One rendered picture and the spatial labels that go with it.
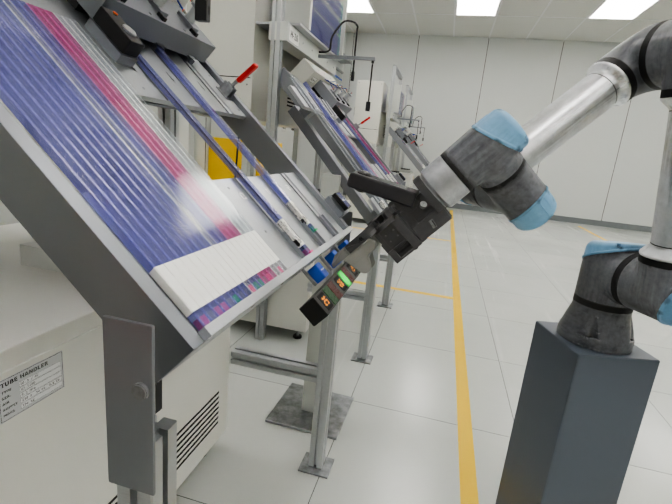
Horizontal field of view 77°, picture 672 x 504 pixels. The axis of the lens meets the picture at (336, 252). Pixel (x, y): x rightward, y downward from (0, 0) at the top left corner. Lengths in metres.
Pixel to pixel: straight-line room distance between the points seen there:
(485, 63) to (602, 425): 7.79
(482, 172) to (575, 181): 8.04
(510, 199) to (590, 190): 8.08
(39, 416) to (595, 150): 8.55
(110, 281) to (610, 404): 0.99
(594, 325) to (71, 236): 0.97
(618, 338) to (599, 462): 0.29
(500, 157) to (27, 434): 0.79
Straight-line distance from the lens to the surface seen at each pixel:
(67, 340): 0.79
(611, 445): 1.20
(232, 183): 0.77
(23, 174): 0.51
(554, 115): 0.91
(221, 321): 0.46
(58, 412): 0.82
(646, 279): 0.98
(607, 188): 8.86
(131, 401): 0.44
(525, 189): 0.71
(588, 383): 1.08
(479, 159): 0.67
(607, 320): 1.08
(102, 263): 0.46
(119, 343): 0.42
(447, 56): 8.60
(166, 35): 1.02
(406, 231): 0.68
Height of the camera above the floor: 0.92
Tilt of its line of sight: 14 degrees down
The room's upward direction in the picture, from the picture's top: 6 degrees clockwise
